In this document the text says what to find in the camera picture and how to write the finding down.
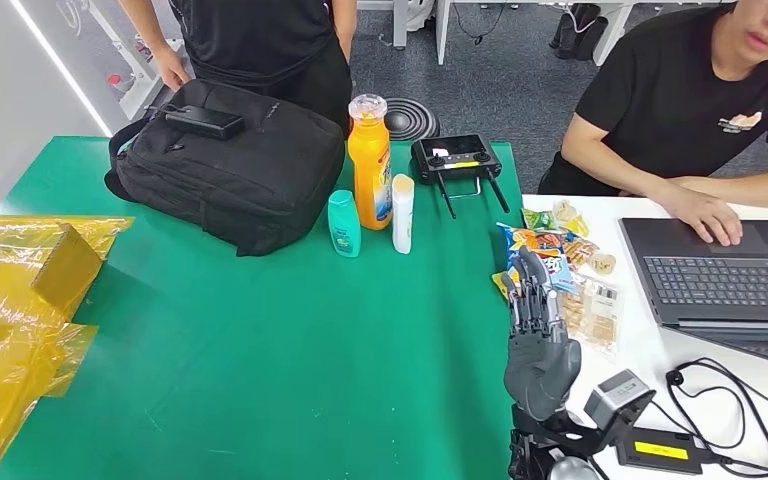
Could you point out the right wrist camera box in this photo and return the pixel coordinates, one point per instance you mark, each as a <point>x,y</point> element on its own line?
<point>619,404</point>

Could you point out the black bag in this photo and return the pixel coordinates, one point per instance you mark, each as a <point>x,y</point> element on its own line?
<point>579,33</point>

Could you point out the black adapter, yellow label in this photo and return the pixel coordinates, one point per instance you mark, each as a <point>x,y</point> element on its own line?
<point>662,452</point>

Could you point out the pale round snack packet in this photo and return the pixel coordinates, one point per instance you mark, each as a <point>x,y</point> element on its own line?
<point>564,212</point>

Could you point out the person's right forearm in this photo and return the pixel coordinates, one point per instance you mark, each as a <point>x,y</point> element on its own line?
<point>619,175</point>
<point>142,23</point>

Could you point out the blue yellow chips bag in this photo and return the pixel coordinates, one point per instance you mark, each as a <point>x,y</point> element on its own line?
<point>566,272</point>

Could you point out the slim white bottle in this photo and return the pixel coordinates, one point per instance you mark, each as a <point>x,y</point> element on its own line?
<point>402,218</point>

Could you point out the green snack packet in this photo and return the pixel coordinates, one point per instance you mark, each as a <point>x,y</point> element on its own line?
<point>538,220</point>

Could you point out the small teal bottle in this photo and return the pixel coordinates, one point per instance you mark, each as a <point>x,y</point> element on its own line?
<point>344,225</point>

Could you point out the dark grey laptop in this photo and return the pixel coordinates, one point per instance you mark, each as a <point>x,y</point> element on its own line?
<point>722,285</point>

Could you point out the person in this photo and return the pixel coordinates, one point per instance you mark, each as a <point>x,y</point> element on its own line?
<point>258,40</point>
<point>675,86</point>

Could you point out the white metal frame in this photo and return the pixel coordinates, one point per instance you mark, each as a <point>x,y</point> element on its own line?
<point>139,99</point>

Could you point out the white desk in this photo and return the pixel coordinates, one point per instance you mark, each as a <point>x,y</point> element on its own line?
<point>400,26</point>
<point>444,33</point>

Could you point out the small yellow snack packet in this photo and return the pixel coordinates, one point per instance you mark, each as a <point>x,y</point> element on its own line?
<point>577,228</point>

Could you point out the tall orange cleaner bottle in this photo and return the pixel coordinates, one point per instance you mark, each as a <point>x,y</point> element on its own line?
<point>369,172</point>

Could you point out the yellow plastic film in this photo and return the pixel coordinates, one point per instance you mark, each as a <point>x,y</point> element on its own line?
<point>0,371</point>

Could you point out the orange cracker packet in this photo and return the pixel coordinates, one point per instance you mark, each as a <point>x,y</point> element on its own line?
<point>581,253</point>

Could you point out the black power bank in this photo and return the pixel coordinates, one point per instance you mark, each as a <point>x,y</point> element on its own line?
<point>205,121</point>

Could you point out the black ribbed round disc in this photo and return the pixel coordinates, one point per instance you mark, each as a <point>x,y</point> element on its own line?
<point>414,119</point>

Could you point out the white bag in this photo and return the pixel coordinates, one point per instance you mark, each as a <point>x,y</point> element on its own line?
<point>422,13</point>

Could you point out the round cookie packet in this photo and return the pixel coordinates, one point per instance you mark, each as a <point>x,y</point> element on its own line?
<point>604,265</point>

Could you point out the person's left forearm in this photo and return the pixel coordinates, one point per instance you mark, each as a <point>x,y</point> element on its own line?
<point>755,192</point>
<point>344,26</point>

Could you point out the brown cardboard box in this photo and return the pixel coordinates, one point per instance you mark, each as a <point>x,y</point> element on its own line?
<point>56,272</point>

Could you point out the clear cracker bag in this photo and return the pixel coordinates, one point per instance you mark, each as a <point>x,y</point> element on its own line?
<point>596,318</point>

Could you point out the person's right hand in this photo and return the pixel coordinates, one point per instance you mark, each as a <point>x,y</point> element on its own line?
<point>708,215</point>
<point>173,66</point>

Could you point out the black backpack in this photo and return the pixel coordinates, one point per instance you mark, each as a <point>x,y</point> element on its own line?
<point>225,179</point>

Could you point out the black remote controller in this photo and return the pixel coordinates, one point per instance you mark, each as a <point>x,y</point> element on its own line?
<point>453,156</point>

